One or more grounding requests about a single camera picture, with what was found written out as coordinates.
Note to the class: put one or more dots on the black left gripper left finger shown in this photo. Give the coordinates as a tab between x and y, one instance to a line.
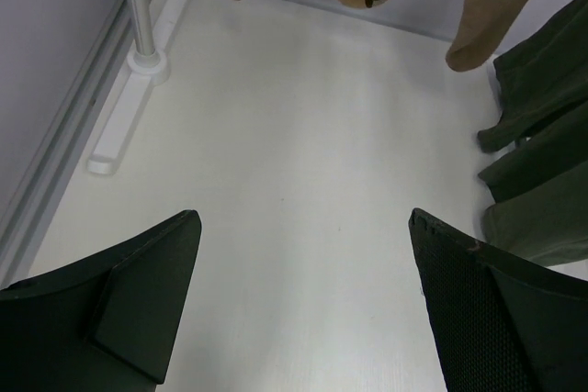
107	322

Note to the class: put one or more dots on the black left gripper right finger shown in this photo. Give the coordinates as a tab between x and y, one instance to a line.
500	323

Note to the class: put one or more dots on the metal clothes rack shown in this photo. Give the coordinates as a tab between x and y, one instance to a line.
147	65

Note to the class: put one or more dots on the olive green hanging garment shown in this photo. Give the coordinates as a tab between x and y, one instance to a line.
540	187

